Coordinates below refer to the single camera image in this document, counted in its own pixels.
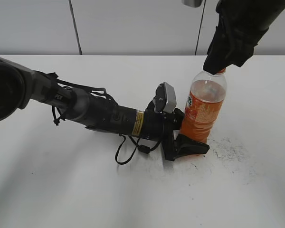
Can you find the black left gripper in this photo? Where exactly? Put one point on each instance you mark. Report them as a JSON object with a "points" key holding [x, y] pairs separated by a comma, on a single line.
{"points": [[181, 145]]}

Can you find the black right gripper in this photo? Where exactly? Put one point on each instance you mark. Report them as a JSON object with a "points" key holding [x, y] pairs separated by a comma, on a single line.
{"points": [[231, 45]]}

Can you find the orange drink plastic bottle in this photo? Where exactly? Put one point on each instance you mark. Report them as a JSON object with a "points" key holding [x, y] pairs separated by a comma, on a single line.
{"points": [[205, 99]]}

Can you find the orange bottle cap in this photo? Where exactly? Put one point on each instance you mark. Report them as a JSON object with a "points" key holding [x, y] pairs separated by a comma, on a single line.
{"points": [[221, 71]]}

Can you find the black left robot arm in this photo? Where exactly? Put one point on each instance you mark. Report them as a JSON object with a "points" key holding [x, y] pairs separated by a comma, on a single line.
{"points": [[97, 110]]}

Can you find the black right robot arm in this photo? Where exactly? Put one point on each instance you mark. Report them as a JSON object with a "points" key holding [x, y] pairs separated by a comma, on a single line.
{"points": [[241, 25]]}

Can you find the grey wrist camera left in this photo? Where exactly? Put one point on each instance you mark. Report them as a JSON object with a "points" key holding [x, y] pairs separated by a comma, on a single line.
{"points": [[165, 98]]}

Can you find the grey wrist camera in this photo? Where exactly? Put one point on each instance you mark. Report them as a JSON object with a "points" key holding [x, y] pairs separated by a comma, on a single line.
{"points": [[192, 3], [165, 98]]}

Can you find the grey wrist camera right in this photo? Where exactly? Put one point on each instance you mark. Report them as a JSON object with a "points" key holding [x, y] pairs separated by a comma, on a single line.
{"points": [[192, 3]]}

